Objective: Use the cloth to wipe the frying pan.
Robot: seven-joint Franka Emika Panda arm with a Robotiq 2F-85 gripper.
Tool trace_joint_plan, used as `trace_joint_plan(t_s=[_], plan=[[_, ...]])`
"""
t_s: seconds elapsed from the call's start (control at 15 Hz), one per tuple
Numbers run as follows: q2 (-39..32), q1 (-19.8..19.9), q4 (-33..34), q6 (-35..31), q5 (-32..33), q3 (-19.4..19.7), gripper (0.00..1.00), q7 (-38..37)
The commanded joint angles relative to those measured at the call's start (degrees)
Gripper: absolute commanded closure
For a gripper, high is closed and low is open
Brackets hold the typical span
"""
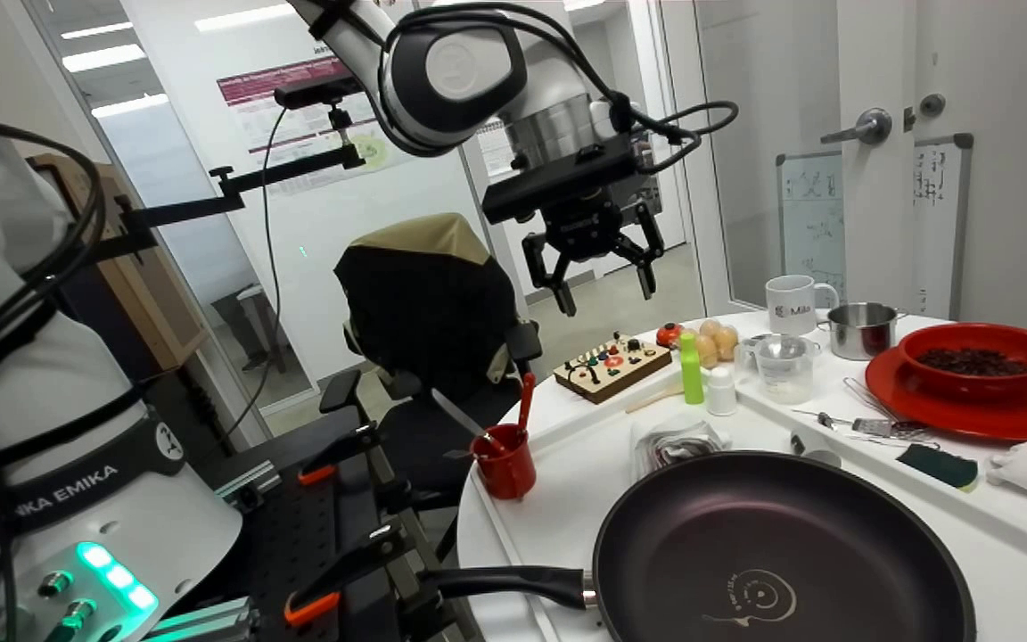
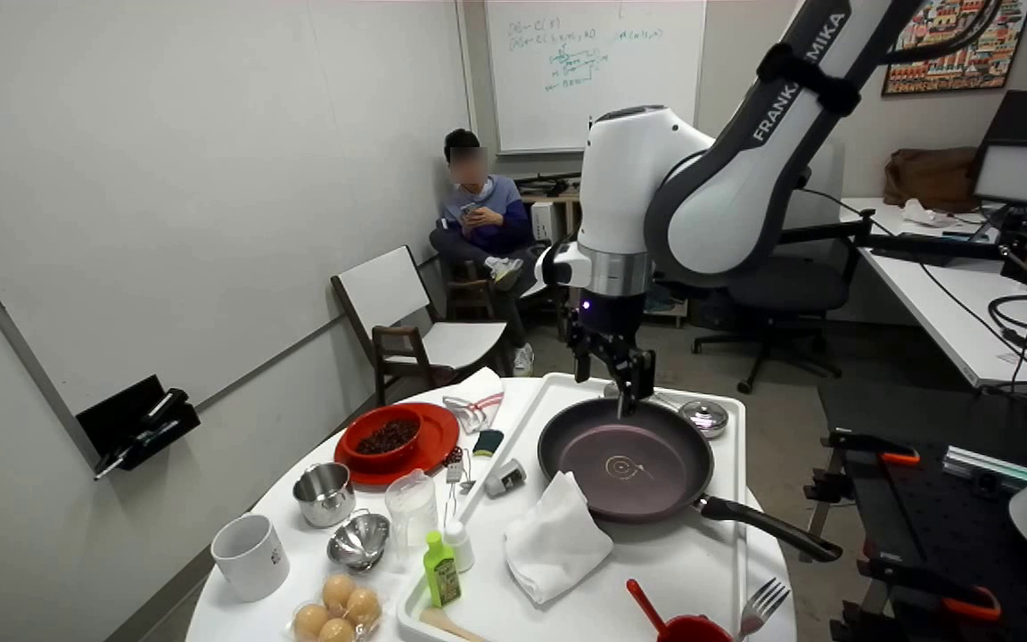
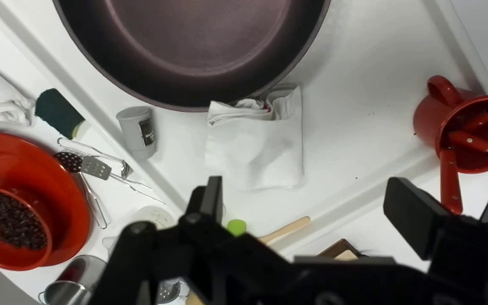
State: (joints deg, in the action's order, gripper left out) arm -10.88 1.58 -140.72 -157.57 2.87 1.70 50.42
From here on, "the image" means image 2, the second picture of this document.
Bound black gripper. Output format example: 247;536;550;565
567;292;661;418

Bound white cloth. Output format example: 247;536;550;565
504;465;616;608

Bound white packet red stripe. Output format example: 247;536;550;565
439;363;511;433

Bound long white bar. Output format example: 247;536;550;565
452;373;560;528

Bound small grey device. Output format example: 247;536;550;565
483;458;530;504

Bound wooden shelf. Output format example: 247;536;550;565
518;172;587;242

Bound red colander bowl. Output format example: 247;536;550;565
333;398;465;492

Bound black office chair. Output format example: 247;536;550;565
688;228;867;395

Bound wooden chair white seat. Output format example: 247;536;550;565
333;242;512;406

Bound seated person blue sweater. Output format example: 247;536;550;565
426;124;541;299

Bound dark beans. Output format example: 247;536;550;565
353;418;426;455

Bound small white bottle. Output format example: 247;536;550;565
439;512;477;576

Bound clear plastic cup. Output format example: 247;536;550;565
380;465;442;549

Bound green squeeze bottle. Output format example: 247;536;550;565
421;528;466;608

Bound red measuring cup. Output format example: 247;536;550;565
623;575;738;642

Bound silver fork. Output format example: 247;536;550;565
736;575;794;642

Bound shallow steel bowl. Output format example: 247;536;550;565
326;511;397;575

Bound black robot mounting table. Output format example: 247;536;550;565
804;378;1027;642

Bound white desk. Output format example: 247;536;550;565
846;192;1027;395

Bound brown bag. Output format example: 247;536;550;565
882;143;979;213

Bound teal metal bar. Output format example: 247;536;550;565
941;443;1027;487

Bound white mug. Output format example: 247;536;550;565
208;511;291;601

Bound black marker tray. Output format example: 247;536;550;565
74;373;202;482

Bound dark frying pan black handle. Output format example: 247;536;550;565
536;395;846;563

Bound black clamp orange handle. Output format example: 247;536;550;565
861;549;1007;628
829;425;927;475

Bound wall whiteboard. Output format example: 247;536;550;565
483;0;711;155

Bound colourful wall poster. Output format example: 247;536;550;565
882;0;1027;100

